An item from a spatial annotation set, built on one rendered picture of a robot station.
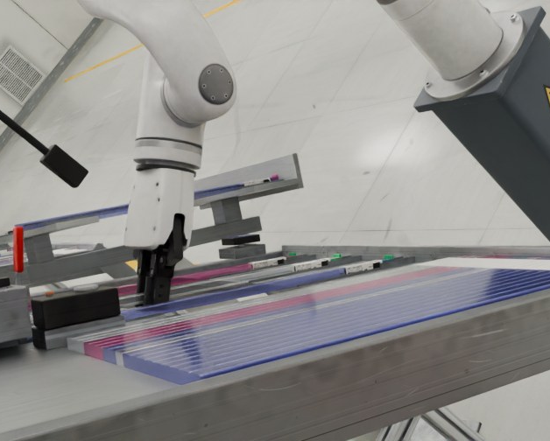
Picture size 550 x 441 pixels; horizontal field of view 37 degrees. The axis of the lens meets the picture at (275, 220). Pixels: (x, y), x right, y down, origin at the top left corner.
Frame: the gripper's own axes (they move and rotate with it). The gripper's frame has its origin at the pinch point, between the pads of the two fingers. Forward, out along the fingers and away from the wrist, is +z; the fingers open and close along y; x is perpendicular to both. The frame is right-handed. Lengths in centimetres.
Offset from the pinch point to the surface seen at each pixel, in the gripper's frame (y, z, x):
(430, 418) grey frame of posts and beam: -21, 19, 70
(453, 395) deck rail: 49.0, 4.9, 2.1
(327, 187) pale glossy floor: -145, -41, 133
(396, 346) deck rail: 49.0, 1.5, -4.0
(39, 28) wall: -760, -252, 200
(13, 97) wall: -759, -174, 182
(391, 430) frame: -22, 21, 61
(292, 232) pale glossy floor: -151, -24, 123
